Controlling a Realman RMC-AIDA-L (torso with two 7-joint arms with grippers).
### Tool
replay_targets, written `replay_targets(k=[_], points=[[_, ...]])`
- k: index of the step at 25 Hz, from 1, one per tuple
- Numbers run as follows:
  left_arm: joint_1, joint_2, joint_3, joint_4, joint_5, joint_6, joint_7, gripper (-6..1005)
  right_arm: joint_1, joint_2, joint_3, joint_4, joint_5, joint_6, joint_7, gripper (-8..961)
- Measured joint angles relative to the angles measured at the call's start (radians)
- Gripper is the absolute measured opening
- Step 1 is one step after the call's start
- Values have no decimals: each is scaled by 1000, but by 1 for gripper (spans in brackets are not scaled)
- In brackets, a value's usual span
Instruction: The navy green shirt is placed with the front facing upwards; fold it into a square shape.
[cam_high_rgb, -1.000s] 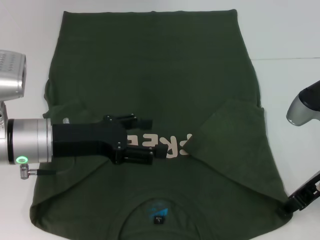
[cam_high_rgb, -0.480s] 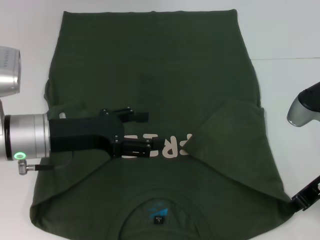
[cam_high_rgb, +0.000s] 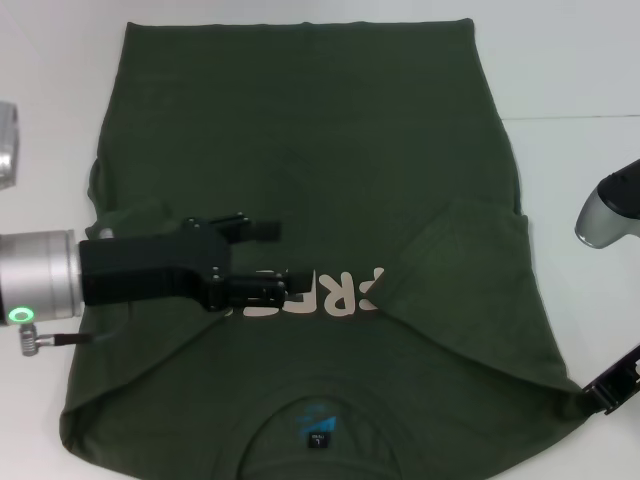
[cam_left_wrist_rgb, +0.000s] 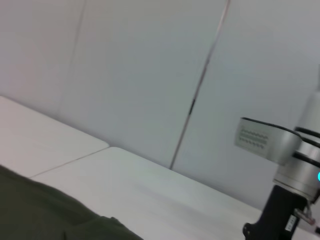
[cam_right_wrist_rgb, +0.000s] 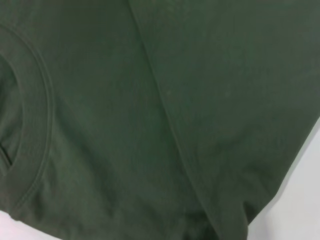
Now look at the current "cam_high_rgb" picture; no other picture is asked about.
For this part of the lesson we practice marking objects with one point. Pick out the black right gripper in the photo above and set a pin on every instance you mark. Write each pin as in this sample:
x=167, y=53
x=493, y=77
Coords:
x=627, y=377

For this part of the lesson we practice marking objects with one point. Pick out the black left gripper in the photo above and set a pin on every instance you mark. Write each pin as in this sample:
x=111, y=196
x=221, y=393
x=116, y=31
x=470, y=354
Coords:
x=150, y=267

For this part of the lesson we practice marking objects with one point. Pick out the dark green FREE t-shirt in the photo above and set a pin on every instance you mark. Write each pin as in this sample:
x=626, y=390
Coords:
x=300, y=125

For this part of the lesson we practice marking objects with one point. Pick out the small silver cylinder stub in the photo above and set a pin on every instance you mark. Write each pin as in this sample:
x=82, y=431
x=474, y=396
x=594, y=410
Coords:
x=106, y=234

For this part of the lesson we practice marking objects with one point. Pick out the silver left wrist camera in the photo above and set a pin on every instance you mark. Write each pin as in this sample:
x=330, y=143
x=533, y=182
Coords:
x=7, y=150

